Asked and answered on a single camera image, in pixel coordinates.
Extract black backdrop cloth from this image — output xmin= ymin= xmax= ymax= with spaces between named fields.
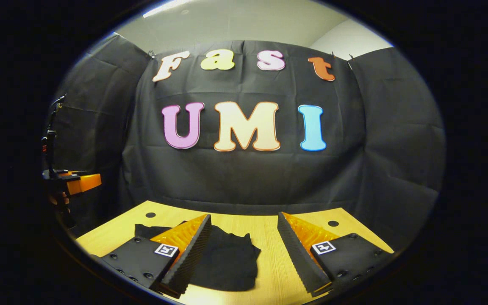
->
xmin=43 ymin=33 xmax=446 ymax=250

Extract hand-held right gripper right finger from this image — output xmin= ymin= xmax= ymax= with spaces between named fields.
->
xmin=277 ymin=212 xmax=395 ymax=296

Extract black button jacket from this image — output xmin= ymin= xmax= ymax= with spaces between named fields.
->
xmin=134 ymin=220 xmax=261 ymax=293

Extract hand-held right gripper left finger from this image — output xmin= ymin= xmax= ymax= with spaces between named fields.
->
xmin=100 ymin=214 xmax=212 ymax=298

